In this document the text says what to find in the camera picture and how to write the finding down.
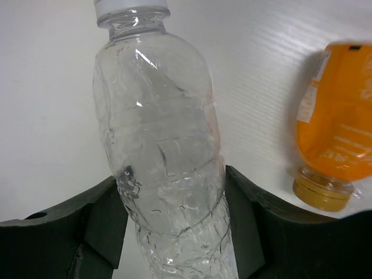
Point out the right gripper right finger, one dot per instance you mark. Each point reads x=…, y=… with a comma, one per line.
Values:
x=275, y=239

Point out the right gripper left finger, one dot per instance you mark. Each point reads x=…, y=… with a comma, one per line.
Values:
x=81, y=237

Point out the small orange bottle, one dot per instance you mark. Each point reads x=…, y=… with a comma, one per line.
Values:
x=333, y=127

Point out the clear crushed bottle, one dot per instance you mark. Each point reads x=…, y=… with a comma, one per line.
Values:
x=154, y=103

